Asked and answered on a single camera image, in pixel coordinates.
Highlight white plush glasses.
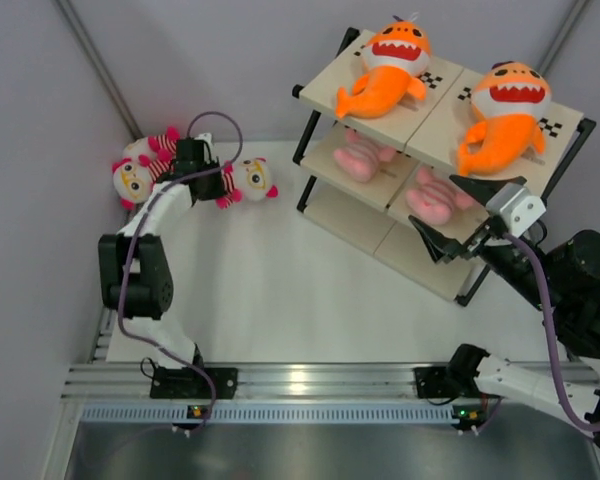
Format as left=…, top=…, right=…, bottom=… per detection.
left=112, top=155, right=171, bottom=210
left=215, top=157, right=279, bottom=209

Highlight beige three-tier shelf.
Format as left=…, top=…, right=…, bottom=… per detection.
left=290, top=27, right=597, bottom=307

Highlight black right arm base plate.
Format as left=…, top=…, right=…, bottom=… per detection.
left=413, top=366, right=482, bottom=405

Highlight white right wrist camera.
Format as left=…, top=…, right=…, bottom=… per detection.
left=486, top=182, right=546, bottom=238

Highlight aluminium mounting rail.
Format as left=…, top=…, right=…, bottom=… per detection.
left=59, top=362, right=600, bottom=402

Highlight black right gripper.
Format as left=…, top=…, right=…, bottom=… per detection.
left=408, top=175, right=562, bottom=313

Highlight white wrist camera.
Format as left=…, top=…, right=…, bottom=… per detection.
left=486, top=182, right=546, bottom=238
left=194, top=132, right=214, bottom=163

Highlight pink striped plush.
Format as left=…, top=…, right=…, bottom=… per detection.
left=333, top=128, right=397, bottom=183
left=405, top=167, right=477, bottom=226

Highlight orange shark plush front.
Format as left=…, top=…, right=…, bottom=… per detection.
left=456, top=61, right=552, bottom=176

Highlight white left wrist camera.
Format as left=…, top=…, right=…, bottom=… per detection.
left=194, top=132, right=214, bottom=163

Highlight orange shark plush back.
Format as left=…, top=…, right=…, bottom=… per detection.
left=334, top=15, right=432, bottom=119

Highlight orange shark plush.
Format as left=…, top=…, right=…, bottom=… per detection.
left=456, top=61, right=552, bottom=176
left=334, top=15, right=432, bottom=119

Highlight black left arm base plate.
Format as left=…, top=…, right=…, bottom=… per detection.
left=149, top=367, right=238, bottom=400

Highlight white plush corner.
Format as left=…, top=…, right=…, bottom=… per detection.
left=121, top=126, right=181, bottom=162

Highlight grey slotted cable duct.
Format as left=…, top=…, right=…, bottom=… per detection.
left=81, top=403, right=459, bottom=425

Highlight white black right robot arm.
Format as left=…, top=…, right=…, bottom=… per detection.
left=409, top=175, right=600, bottom=449

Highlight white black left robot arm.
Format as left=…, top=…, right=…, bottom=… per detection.
left=97, top=133, right=226, bottom=400

